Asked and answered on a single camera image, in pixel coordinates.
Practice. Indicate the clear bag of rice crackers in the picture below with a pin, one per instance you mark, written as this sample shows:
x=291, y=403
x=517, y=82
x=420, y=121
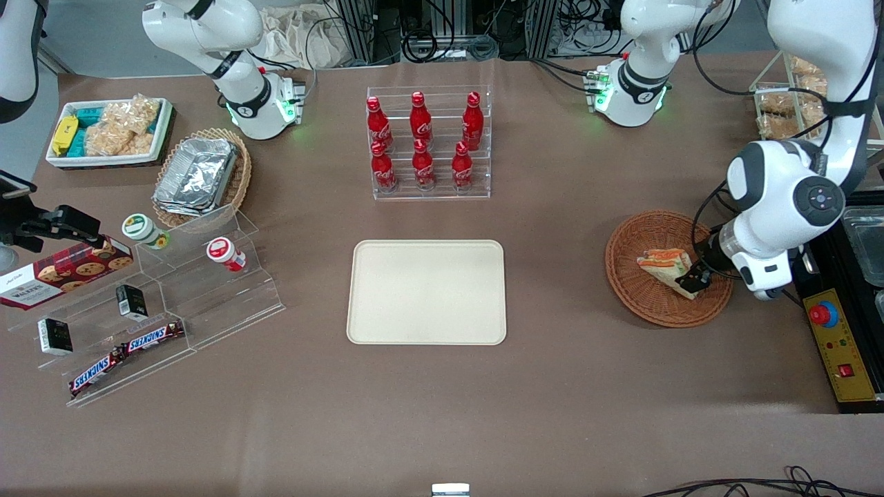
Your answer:
x=135, y=114
x=117, y=141

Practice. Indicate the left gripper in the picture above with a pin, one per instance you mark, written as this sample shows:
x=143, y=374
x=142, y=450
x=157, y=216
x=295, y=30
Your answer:
x=706, y=263

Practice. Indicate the bag of fried snacks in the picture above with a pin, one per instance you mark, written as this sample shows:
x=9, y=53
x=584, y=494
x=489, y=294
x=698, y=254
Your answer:
x=784, y=114
x=809, y=74

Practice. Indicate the beige rectangular serving tray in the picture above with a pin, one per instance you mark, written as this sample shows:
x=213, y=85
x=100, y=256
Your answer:
x=426, y=292

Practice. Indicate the clear plastic container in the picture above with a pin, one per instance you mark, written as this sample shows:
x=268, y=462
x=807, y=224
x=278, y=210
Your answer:
x=867, y=241

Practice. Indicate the red tartan cookie box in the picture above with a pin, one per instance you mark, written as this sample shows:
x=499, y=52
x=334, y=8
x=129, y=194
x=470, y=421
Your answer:
x=65, y=275

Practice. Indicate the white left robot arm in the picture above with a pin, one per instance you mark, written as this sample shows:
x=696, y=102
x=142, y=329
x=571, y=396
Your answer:
x=642, y=76

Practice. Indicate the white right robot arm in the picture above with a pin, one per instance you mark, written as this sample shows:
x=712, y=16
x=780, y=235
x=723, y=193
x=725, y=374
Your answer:
x=242, y=93

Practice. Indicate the plastic-wrapped triangle sandwich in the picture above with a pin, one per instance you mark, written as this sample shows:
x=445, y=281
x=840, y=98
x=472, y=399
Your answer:
x=664, y=268

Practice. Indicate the aluminium frame post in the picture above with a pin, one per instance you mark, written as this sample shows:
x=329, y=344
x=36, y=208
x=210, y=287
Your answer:
x=362, y=31
x=542, y=27

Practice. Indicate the clear box with pastries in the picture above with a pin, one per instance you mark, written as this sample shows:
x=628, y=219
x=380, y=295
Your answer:
x=773, y=90

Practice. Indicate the clear acrylic bottle rack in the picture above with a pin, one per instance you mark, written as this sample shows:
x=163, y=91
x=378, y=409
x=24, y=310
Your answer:
x=442, y=193

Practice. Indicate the white rectangular snack bin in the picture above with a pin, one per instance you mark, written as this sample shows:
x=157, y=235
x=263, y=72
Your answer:
x=162, y=131

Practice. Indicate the oval light wicker basket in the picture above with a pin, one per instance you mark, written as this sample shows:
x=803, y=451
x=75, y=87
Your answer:
x=238, y=176

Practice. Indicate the red-lidded white jar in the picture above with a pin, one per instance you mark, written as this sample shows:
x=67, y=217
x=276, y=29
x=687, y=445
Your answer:
x=224, y=252

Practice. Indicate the red cola bottle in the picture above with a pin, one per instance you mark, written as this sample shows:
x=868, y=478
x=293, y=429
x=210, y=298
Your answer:
x=423, y=167
x=378, y=125
x=462, y=168
x=472, y=121
x=420, y=119
x=383, y=169

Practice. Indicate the stack of foil containers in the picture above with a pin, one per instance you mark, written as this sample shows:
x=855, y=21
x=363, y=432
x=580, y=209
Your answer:
x=197, y=174

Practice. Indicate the small black white box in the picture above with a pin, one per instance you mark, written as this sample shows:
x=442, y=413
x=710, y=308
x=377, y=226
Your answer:
x=55, y=337
x=131, y=301

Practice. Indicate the round brown wicker basket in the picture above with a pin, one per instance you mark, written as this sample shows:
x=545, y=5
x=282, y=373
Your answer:
x=639, y=290

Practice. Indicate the crumpled beige cloth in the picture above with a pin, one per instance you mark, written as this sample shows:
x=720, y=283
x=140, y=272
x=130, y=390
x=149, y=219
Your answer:
x=304, y=38

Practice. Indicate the yellow snack packet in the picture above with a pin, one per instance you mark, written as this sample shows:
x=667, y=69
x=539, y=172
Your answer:
x=64, y=135

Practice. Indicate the teal snack packet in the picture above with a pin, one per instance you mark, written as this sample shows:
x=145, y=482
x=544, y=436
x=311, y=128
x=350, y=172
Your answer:
x=86, y=128

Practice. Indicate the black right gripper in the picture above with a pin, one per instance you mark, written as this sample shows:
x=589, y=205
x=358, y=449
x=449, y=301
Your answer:
x=43, y=226

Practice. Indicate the snickers chocolate bar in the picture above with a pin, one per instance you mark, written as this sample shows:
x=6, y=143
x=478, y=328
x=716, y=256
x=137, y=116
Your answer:
x=153, y=336
x=97, y=370

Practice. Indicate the yellow emergency stop control box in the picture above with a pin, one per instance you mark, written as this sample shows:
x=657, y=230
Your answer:
x=839, y=352

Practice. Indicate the green-lidded white jar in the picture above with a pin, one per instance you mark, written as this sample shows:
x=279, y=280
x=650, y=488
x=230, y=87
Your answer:
x=143, y=230

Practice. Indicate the clear acrylic stepped shelf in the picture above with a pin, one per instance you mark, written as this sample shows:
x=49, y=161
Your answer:
x=207, y=304

